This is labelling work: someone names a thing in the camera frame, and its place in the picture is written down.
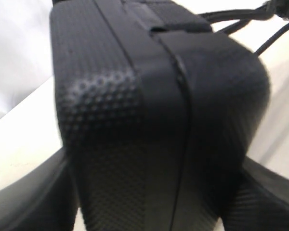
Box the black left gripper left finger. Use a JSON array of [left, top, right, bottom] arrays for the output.
[[0, 149, 79, 231]]

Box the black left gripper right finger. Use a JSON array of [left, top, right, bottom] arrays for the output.
[[222, 158, 289, 231]]

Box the black plastic carrying case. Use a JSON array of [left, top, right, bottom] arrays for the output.
[[51, 0, 270, 231]]

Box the black braided rope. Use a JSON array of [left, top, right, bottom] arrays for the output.
[[199, 0, 289, 55]]

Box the white backdrop curtain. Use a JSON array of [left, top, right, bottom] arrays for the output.
[[0, 0, 53, 119]]

